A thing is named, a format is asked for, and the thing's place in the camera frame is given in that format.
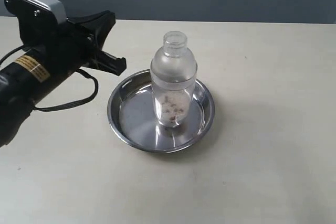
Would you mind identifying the round steel dish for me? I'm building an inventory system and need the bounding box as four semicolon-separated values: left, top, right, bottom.
107;70;215;153

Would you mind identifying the clear plastic shaker bottle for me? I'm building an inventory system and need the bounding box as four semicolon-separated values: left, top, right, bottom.
150;31;197;127

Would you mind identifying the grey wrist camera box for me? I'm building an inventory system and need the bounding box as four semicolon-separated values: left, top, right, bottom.
5;0;67;24

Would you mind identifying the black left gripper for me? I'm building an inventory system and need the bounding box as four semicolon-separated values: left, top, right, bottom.
15;10;127;76

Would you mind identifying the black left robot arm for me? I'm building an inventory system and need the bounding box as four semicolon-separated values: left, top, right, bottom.
1;10;127;146

